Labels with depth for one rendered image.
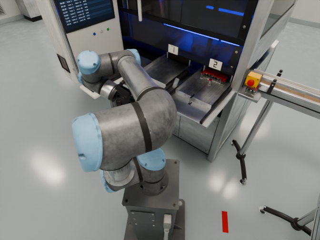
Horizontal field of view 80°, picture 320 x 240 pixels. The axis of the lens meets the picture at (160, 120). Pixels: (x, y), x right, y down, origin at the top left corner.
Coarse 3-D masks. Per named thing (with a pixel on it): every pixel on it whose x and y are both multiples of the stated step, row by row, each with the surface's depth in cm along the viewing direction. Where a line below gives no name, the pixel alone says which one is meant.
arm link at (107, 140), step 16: (96, 112) 39; (112, 112) 38; (128, 112) 38; (80, 128) 35; (96, 128) 35; (112, 128) 36; (128, 128) 37; (144, 128) 37; (80, 144) 34; (96, 144) 35; (112, 144) 36; (128, 144) 37; (144, 144) 38; (80, 160) 35; (96, 160) 36; (112, 160) 38; (128, 160) 44; (112, 176) 60; (128, 176) 70
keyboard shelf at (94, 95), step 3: (120, 78) 152; (114, 81) 149; (117, 81) 149; (81, 87) 144; (84, 87) 144; (84, 90) 142; (87, 90) 141; (87, 93) 141; (90, 93) 139; (93, 93) 139; (96, 93) 139; (93, 96) 137; (96, 96) 138; (99, 96) 139
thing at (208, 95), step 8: (200, 72) 144; (192, 80) 137; (200, 80) 137; (208, 80) 137; (176, 88) 125; (184, 88) 131; (192, 88) 131; (200, 88) 131; (208, 88) 131; (216, 88) 131; (224, 88) 131; (184, 96) 123; (200, 96) 125; (208, 96) 125; (216, 96) 125; (200, 104) 119; (208, 104) 115
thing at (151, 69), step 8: (152, 64) 150; (160, 64) 152; (168, 64) 152; (176, 64) 152; (152, 72) 144; (160, 72) 144; (168, 72) 144; (176, 72) 144; (160, 80) 137; (168, 80) 137
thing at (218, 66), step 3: (210, 60) 126; (213, 60) 125; (216, 60) 124; (210, 63) 127; (213, 63) 126; (219, 63) 123; (210, 66) 129; (216, 66) 126; (219, 66) 125; (216, 69) 127; (219, 69) 126
